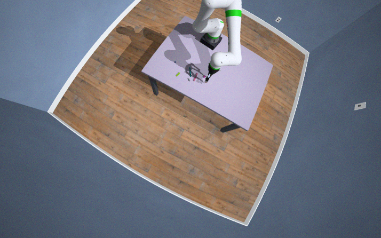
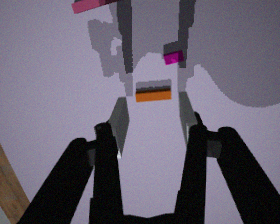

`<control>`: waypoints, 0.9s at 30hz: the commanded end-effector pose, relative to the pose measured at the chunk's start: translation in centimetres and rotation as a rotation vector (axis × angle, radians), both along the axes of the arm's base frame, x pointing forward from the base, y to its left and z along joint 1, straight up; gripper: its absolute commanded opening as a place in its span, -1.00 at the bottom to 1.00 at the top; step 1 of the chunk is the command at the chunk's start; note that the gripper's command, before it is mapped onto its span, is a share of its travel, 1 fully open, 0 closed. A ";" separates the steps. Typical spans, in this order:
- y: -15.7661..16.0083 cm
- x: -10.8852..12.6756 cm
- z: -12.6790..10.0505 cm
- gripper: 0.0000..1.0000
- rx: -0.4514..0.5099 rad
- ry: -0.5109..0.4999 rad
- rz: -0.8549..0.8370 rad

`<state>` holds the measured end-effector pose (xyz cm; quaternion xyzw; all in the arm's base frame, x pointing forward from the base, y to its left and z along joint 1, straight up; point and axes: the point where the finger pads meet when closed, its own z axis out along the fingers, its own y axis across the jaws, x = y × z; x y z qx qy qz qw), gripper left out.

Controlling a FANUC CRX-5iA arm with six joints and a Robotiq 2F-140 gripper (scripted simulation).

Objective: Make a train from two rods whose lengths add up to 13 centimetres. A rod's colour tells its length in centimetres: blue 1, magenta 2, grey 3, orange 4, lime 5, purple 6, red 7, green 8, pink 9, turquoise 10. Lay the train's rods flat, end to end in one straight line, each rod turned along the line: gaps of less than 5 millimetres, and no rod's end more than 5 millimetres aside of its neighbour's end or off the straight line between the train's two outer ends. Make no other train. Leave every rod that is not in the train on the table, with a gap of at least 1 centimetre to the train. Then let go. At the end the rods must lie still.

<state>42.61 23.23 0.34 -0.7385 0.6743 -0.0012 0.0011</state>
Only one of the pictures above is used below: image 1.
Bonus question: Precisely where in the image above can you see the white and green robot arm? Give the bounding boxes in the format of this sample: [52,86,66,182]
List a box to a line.
[192,0,242,73]

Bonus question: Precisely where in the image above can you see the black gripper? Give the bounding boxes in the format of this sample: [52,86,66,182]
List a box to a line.
[205,69,215,82]

